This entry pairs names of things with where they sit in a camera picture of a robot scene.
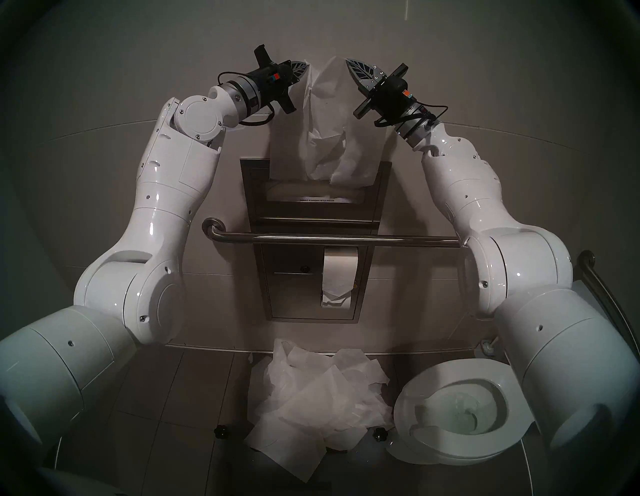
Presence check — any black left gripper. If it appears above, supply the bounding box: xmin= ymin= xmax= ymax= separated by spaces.
xmin=248 ymin=44 xmax=314 ymax=114

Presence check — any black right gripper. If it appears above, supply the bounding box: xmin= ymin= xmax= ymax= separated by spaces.
xmin=345 ymin=57 xmax=428 ymax=132

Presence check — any white paper toilet seat cover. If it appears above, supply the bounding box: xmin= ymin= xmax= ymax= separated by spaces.
xmin=269 ymin=56 xmax=390 ymax=190

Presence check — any white toilet paper roll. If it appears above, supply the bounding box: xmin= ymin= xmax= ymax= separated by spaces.
xmin=320 ymin=246 xmax=359 ymax=307

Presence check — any white toilet bowl with seat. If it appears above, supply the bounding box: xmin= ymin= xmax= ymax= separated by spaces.
xmin=385 ymin=359 xmax=540 ymax=467

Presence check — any crumpled seat covers pile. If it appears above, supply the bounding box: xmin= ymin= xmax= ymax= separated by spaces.
xmin=243 ymin=338 xmax=396 ymax=484

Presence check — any long steel grab bar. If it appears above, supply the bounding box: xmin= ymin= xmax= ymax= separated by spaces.
xmin=201 ymin=218 xmax=471 ymax=249

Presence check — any stainless steel dispenser cabinet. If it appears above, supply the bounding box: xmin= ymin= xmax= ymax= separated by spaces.
xmin=239 ymin=157 xmax=394 ymax=324

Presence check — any short steel grab bar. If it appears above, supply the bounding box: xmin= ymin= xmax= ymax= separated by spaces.
xmin=576 ymin=250 xmax=640 ymax=351

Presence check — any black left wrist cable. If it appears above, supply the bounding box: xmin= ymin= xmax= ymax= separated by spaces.
xmin=217 ymin=71 xmax=274 ymax=127

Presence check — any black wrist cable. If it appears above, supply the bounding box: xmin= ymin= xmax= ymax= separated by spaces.
xmin=217 ymin=71 xmax=274 ymax=127
xmin=374 ymin=102 xmax=449 ymax=132

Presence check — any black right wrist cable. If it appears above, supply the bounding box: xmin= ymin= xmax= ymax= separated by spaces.
xmin=374 ymin=102 xmax=449 ymax=132

